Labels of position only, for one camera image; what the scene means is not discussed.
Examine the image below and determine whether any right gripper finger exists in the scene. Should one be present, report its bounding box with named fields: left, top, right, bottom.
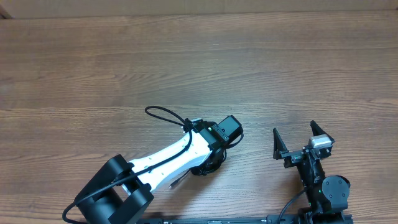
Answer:
left=310, top=120, right=335, bottom=143
left=273, top=128, right=289, bottom=160

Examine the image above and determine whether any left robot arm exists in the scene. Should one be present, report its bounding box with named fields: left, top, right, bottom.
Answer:
left=74, top=115, right=243, bottom=224

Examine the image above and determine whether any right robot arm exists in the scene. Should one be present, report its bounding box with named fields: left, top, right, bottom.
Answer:
left=273, top=120, right=353, bottom=224

